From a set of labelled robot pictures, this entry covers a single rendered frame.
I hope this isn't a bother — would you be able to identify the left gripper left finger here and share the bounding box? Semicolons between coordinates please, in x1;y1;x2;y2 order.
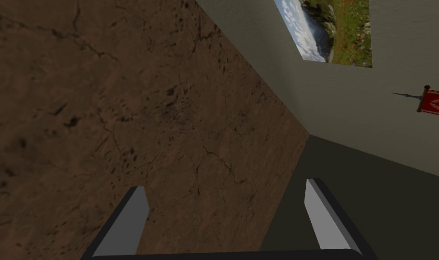
80;186;150;259

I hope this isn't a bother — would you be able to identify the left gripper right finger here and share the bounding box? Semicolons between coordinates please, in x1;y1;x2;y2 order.
304;178;378;260

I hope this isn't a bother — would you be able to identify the red wall banner on rod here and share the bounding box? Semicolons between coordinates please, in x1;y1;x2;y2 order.
391;85;439;118

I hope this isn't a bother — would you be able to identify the landscape picture on wall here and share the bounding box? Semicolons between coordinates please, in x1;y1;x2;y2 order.
273;0;374;69

